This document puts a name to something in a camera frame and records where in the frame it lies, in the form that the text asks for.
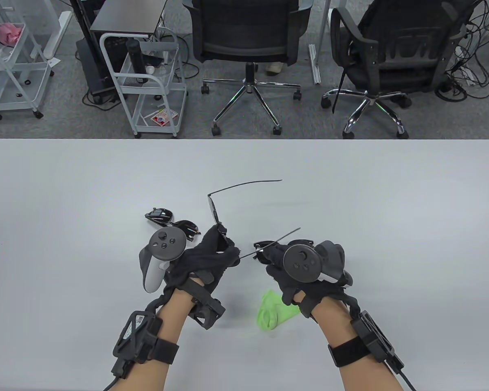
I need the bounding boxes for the person's right hand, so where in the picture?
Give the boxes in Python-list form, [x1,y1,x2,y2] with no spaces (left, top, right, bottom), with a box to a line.
[263,244,354,319]

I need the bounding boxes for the person's left hand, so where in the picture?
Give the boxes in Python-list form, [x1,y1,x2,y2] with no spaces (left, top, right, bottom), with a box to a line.
[163,224,241,303]

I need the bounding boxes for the green microfibre cloth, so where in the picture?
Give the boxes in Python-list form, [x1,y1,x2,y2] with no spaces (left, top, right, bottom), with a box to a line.
[256,289,302,332]

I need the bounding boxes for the black square sunglasses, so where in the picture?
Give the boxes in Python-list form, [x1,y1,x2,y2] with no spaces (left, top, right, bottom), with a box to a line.
[207,179,302,259]

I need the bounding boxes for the black sunglasses thin temples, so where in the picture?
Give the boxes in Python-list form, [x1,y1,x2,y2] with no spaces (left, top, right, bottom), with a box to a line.
[253,239,315,265]

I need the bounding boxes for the black aviator sunglasses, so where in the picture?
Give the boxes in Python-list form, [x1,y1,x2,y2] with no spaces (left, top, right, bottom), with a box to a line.
[145,208,201,242]

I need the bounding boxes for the person's left forearm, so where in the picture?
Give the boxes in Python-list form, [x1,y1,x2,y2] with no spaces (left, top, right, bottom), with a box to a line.
[118,291,197,391]

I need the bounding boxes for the person's right forearm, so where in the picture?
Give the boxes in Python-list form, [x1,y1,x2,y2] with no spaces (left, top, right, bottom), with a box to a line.
[310,299,404,391]

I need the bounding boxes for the black caged tracker white label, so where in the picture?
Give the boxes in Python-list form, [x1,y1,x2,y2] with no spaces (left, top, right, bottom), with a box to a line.
[111,310,180,380]

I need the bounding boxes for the red white packet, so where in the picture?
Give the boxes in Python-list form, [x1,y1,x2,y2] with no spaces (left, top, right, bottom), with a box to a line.
[150,108,179,127]

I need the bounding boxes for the black cylindrical bottle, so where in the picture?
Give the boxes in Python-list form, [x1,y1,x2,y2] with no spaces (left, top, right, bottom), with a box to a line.
[126,39,150,85]

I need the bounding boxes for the black computer tower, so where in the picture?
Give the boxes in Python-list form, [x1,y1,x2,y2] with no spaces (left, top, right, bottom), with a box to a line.
[75,36,121,103]

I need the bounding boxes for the black mesh office chair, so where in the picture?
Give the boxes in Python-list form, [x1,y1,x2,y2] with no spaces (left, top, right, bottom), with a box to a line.
[189,0,311,137]
[320,0,475,140]

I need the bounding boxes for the white desk leg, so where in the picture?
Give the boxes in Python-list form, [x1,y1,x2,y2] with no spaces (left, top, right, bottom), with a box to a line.
[44,10,73,60]
[308,0,331,85]

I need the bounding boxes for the dark brown side table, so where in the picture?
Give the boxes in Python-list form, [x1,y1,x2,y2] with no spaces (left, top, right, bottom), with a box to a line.
[89,0,168,38]

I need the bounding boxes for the white metal shelf cart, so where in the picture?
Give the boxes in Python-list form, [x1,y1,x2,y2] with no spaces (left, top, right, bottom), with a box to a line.
[0,0,54,121]

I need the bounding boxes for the white power strip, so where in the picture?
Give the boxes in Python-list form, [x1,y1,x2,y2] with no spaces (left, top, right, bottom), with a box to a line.
[452,61,479,86]

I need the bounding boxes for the pink cloth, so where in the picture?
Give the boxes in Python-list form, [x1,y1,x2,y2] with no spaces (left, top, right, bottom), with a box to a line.
[0,18,24,46]

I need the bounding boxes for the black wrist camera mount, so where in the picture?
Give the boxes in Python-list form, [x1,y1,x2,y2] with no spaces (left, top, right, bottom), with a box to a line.
[187,280,225,330]
[297,292,323,321]

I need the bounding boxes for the black braided glove cable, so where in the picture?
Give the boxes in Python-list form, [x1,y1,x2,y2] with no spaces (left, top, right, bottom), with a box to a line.
[146,290,176,317]
[337,290,362,323]

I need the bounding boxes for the black caged tracker with strap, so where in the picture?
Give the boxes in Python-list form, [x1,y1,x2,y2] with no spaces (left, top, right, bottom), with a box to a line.
[327,310,405,370]

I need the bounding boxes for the white cart with curved handle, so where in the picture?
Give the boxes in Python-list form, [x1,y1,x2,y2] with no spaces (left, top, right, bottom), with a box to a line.
[99,29,188,140]

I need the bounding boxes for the tangle of black cables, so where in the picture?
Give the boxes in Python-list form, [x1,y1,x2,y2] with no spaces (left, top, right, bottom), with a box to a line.
[434,0,489,102]

